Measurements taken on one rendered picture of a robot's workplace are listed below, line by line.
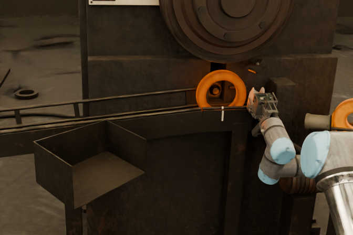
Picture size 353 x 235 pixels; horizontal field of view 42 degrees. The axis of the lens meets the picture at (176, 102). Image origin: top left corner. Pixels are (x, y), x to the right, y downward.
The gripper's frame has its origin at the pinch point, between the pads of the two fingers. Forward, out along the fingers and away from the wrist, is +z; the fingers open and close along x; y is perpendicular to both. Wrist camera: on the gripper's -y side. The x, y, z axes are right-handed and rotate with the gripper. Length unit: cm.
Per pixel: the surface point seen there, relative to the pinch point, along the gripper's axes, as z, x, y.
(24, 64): 275, 129, -168
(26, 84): 213, 119, -148
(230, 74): 0.5, 10.1, 8.5
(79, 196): -42, 63, -3
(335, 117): -15.4, -26.1, 0.3
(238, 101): -2.7, 6.1, -1.3
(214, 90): 6.6, 13.2, -3.0
